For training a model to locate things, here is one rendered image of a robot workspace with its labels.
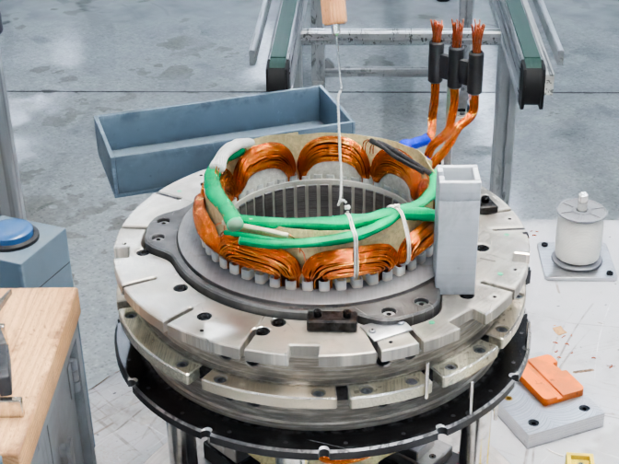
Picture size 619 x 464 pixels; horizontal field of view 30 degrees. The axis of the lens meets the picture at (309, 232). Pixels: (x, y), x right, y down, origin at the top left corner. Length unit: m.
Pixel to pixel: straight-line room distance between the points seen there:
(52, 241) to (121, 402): 0.27
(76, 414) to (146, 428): 0.27
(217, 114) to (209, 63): 3.15
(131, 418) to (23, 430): 0.47
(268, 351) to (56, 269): 0.35
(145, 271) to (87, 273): 2.19
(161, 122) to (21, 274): 0.28
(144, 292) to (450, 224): 0.22
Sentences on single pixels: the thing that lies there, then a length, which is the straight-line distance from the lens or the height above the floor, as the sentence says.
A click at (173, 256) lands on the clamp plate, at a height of 1.10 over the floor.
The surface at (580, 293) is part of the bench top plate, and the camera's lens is 1.45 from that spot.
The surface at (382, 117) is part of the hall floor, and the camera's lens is 3.88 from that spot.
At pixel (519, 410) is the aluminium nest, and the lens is 1.21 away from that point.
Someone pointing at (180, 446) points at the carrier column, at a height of 0.88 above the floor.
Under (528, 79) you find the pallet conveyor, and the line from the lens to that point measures 2.21.
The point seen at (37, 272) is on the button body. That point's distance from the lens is 1.04.
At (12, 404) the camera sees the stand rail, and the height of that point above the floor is 1.08.
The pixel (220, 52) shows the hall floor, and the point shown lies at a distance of 4.49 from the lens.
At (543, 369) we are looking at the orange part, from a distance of 1.26.
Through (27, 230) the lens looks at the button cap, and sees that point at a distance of 1.05.
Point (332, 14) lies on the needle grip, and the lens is 0.79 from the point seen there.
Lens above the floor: 1.53
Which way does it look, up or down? 29 degrees down
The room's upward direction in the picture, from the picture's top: 1 degrees counter-clockwise
